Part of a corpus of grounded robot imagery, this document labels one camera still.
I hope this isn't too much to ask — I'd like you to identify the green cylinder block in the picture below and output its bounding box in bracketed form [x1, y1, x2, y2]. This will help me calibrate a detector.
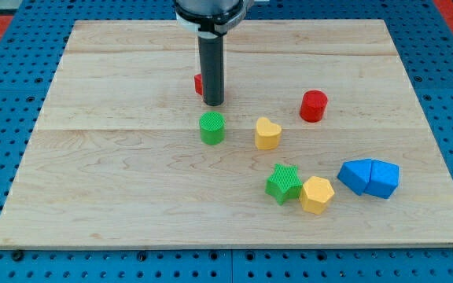
[199, 111, 225, 145]

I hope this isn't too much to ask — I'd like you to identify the blue pentagon block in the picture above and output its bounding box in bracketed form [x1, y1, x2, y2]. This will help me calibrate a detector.
[364, 160, 400, 199]

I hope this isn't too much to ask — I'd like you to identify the red cylinder block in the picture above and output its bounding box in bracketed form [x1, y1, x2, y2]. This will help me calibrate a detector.
[300, 90, 328, 123]

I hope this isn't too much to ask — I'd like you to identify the wooden board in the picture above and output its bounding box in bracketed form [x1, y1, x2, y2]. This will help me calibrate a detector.
[0, 20, 453, 250]

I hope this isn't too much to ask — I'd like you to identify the yellow heart block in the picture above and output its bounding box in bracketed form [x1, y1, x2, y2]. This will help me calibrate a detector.
[255, 117, 282, 150]

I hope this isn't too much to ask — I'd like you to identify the blue triangle block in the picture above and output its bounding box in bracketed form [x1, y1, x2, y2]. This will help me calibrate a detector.
[337, 159, 373, 196]

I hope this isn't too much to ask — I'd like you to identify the green star block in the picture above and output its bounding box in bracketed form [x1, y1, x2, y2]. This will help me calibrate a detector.
[265, 164, 303, 205]

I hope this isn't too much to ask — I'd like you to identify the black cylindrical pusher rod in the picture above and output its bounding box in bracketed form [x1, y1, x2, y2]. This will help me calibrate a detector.
[198, 37, 224, 106]

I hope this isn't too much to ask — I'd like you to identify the red star block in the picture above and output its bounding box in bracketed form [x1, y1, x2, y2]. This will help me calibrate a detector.
[193, 73, 203, 95]

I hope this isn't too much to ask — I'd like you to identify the yellow hexagon block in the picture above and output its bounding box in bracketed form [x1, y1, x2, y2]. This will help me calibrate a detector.
[299, 176, 335, 215]

